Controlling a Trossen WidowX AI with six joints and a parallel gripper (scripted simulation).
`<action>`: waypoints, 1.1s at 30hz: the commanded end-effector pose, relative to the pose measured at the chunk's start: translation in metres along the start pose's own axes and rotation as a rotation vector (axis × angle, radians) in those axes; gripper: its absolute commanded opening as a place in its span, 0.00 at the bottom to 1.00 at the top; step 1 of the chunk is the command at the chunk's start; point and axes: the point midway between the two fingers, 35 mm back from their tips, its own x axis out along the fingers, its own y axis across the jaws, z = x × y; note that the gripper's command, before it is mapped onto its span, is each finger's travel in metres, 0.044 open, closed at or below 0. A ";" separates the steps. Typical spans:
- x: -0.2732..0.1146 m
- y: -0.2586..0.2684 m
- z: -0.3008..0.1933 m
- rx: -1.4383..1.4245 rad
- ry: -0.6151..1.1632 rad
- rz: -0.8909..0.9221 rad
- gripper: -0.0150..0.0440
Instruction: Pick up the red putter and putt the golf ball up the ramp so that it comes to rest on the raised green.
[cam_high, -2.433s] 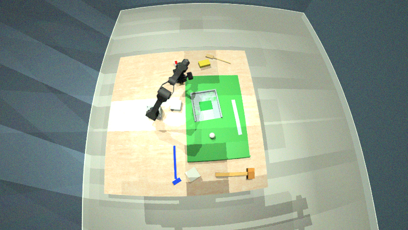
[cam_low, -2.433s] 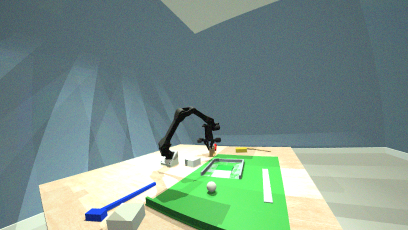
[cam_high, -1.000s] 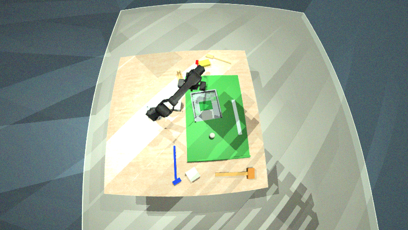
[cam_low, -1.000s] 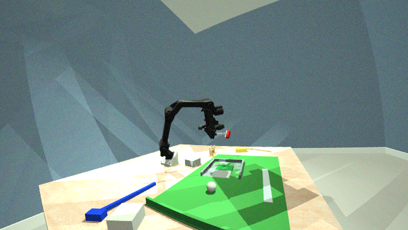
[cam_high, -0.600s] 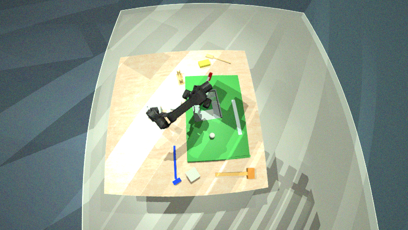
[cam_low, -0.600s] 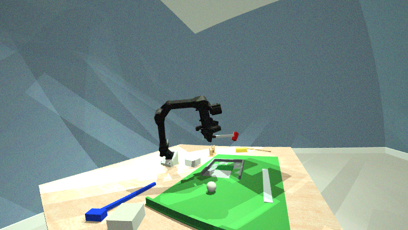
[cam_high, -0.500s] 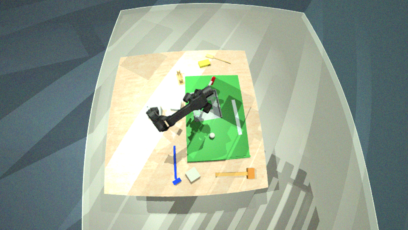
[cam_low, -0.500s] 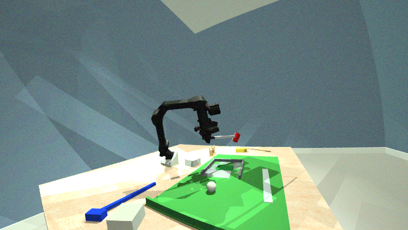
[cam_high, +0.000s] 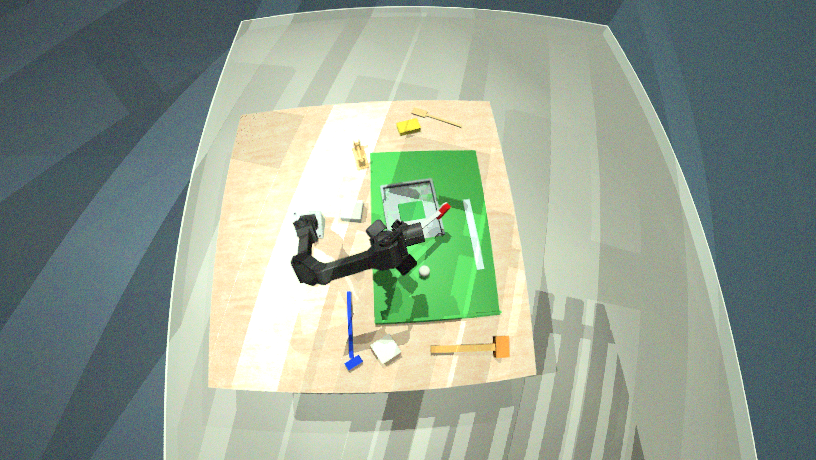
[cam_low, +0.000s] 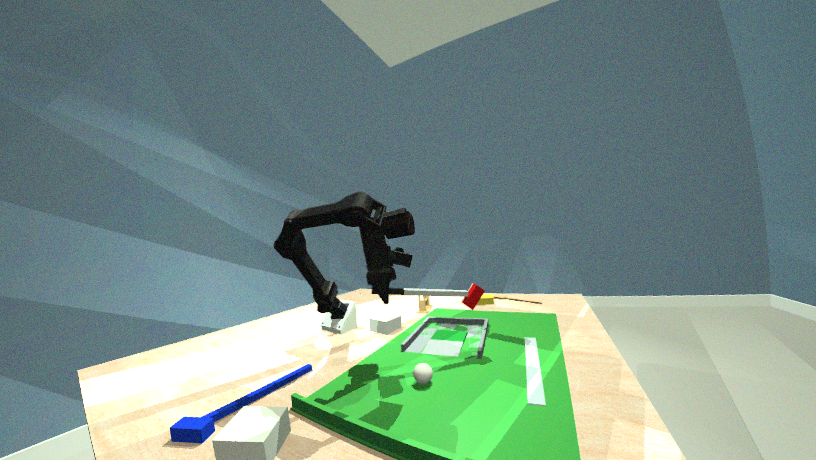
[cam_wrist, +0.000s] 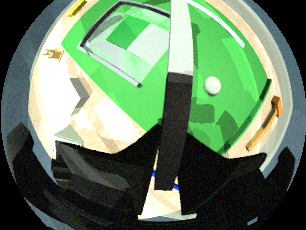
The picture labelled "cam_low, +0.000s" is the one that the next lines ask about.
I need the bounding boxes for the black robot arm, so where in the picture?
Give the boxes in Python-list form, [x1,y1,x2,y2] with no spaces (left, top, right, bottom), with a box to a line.
[273,191,415,319]

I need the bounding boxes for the white golf ball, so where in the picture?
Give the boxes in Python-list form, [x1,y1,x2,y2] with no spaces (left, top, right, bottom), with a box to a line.
[413,363,433,384]

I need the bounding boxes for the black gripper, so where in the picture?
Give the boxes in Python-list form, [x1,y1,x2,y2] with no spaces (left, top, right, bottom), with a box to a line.
[362,240,396,305]

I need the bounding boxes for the yellow rectangular block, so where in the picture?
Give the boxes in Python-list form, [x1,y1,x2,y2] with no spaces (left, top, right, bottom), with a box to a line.
[476,294,494,305]

